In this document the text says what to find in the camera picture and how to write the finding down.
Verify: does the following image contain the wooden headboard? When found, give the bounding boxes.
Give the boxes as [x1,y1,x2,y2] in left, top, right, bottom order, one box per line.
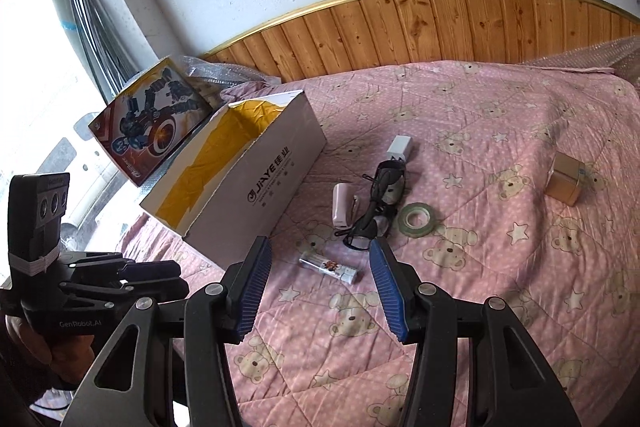
[202,0,640,82]

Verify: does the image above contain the robot figure toy box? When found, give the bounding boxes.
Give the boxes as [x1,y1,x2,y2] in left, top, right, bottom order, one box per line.
[88,57,213,188]

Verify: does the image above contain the white charger plug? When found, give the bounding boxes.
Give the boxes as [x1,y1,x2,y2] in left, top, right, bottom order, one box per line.
[387,135,414,164]

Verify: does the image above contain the white cardboard box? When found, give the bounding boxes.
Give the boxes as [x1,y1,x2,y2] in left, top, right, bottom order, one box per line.
[140,89,328,270]

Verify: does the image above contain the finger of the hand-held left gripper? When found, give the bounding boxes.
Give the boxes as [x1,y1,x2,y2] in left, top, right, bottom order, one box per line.
[60,252,182,281]
[62,279,191,306]

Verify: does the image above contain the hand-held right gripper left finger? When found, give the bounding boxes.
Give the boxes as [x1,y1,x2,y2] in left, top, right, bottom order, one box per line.
[62,235,273,427]

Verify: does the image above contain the black sunglasses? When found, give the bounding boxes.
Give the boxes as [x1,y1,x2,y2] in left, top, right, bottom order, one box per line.
[335,160,408,252]

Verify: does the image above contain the person's left hand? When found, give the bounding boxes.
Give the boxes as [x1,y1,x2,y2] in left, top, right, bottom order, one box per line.
[6,318,98,383]

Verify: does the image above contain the green tape roll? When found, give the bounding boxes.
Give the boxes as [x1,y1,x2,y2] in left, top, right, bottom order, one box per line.
[397,203,436,237]

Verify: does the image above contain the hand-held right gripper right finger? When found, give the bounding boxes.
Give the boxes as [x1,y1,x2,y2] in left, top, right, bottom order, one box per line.
[369,237,583,427]

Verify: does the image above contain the gold tin box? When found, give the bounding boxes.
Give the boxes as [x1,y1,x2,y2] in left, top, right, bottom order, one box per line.
[545,152,586,206]

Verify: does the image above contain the crumpled bubble wrap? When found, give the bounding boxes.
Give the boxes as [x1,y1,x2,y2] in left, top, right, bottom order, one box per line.
[180,55,281,100]

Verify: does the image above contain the small clear bottle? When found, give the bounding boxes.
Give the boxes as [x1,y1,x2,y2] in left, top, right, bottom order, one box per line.
[299,255,361,285]

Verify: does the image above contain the pink power bank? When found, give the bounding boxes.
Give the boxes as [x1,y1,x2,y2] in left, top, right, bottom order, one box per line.
[332,183,351,226]

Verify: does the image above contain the pink bear print blanket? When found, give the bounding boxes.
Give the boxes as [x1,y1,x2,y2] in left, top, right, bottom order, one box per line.
[120,61,640,427]

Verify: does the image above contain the bubble wrap sheet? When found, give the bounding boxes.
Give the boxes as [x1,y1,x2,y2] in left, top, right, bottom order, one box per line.
[520,34,640,82]

